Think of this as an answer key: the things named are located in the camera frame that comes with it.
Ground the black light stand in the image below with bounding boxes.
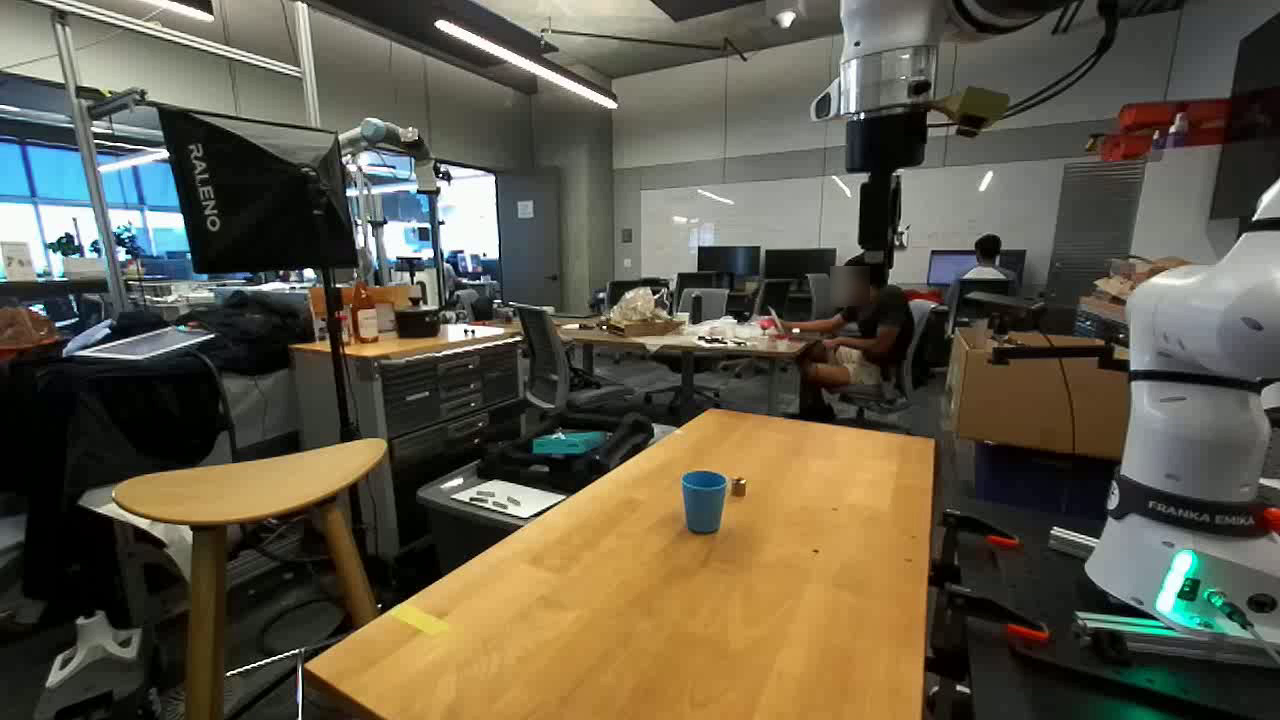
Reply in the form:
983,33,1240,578
313,143,361,448

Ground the black bag with teal item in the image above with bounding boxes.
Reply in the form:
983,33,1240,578
477,406,661,495

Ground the crumpled white bag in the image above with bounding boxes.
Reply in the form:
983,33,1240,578
602,282,672,337

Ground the long ceiling light strip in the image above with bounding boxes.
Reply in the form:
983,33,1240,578
431,16,624,117

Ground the blue plastic cup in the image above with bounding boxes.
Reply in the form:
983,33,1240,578
680,469,732,541

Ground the red shelf item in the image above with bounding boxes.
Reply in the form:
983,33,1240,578
1094,95,1232,162

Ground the large cardboard box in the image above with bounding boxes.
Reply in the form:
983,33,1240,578
950,324,1135,464

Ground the grey office chair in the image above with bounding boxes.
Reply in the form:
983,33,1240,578
511,300,605,415

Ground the seated person dark shirt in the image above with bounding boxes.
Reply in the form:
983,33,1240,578
791,253,922,419

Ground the distant person white shirt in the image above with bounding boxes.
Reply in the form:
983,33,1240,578
959,233,1014,282

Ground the blue lit computer monitor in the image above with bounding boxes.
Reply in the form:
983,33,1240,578
926,242,1032,292

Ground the black softbox light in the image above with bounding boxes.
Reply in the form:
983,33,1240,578
156,103,364,281

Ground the grey drawer cabinet wooden top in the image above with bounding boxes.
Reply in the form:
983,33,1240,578
288,318,527,561

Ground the grey white storage box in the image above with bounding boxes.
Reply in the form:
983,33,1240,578
416,460,573,569

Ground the dark computer monitor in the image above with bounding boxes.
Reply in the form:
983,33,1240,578
694,238,766,287

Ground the wall whiteboard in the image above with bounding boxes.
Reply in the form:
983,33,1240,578
637,156,1071,292

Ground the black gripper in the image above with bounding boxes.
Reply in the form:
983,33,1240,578
844,108,933,271

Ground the blue bin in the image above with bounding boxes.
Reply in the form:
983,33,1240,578
972,440,1122,523

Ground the round wooden stool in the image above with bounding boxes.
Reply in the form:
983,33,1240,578
107,434,393,720

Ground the yellow tape strip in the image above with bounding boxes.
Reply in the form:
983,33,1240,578
393,603,458,641

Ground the wooden office desk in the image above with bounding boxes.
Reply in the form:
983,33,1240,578
555,316,818,419

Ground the black clothing pile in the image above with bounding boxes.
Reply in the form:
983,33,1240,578
0,300,313,630

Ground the yellowish wrist camera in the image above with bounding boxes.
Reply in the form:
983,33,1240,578
950,84,1017,139

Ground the grey door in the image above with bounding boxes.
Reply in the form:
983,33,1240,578
495,162,568,310

